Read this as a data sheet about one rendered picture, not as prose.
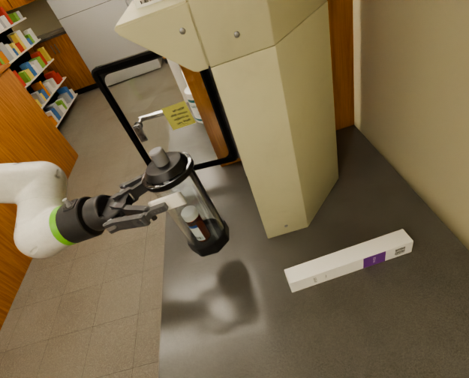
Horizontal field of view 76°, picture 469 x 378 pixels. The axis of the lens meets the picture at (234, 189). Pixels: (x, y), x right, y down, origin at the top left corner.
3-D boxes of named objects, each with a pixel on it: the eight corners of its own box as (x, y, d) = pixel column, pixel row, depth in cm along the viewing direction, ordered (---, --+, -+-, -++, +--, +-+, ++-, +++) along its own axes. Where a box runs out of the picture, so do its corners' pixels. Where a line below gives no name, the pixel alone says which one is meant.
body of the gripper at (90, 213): (74, 217, 60) (112, 203, 58) (88, 190, 67) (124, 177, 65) (99, 240, 65) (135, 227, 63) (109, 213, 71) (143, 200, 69)
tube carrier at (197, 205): (229, 214, 75) (193, 145, 62) (230, 248, 67) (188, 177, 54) (190, 225, 77) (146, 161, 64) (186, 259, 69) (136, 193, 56)
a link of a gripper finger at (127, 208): (111, 201, 63) (107, 205, 62) (147, 203, 57) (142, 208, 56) (122, 213, 66) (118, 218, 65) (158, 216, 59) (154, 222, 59)
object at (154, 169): (194, 157, 63) (180, 130, 59) (189, 185, 56) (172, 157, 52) (156, 169, 65) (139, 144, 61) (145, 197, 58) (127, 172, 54)
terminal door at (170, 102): (239, 160, 100) (196, 35, 73) (155, 179, 105) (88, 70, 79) (239, 158, 100) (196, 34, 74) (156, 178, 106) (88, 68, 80)
